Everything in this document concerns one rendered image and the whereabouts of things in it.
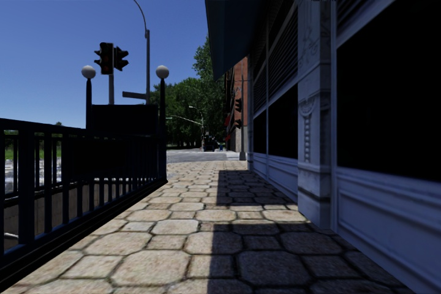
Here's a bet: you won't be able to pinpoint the grey street lamp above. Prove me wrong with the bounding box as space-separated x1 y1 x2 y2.
166 105 205 149

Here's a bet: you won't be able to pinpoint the traffic light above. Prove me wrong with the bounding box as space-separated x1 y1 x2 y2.
93 0 151 105
234 75 247 161

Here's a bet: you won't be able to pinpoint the trees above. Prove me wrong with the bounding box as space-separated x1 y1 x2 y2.
149 36 227 149

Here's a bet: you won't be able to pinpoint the red brick building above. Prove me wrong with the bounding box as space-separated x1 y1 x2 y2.
224 56 249 153

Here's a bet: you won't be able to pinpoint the pale stone building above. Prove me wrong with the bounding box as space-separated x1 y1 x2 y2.
205 0 441 294

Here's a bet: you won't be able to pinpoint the dark stairway railing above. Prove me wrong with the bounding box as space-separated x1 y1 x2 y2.
0 65 170 292

